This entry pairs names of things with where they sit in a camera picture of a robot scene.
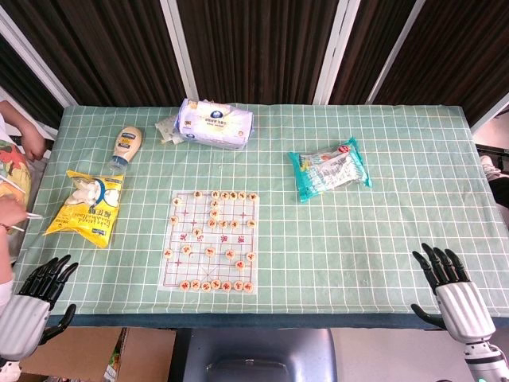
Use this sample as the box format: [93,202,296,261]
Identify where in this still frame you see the green checked tablecloth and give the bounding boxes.
[10,103,505,330]

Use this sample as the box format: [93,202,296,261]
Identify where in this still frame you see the clear plastic xiangqi board sheet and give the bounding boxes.
[157,189,261,296]

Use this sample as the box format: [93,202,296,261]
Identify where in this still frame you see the small crumpled paper packet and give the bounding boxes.
[154,115,185,145]

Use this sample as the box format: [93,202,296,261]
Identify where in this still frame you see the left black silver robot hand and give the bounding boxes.
[0,254,80,362]

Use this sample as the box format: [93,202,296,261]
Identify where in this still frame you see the blue white tissue pack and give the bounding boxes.
[175,98,255,151]

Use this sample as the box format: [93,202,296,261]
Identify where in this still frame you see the person in colourful shirt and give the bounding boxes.
[0,99,51,307]

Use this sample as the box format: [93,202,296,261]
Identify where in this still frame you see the dark slatted partition panel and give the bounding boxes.
[0,0,188,107]
[0,33,64,129]
[375,0,509,125]
[177,0,339,107]
[329,0,418,106]

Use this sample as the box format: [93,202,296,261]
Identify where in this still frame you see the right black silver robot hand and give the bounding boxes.
[410,243,497,344]

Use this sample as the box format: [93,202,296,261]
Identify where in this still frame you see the mayonnaise squeeze bottle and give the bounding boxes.
[107,126,144,171]

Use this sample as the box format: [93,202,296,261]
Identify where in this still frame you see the brown cardboard box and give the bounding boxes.
[19,326,177,382]

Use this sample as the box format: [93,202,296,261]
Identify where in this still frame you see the grey robot torso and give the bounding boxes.
[174,328,337,382]

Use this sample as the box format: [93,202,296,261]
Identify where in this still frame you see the white sneaker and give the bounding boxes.
[480,154,500,176]

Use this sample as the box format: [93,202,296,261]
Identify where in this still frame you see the white partition frame post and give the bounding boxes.
[364,0,427,106]
[160,0,199,106]
[470,93,509,135]
[313,0,362,106]
[0,6,80,108]

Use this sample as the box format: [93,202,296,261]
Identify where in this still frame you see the yellow marshmallow bag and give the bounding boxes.
[42,169,125,249]

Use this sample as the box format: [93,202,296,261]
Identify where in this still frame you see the person leg dark trousers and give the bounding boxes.
[487,174,509,210]

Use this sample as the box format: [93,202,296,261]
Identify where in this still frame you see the teal silver snack bag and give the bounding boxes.
[287,136,373,204]

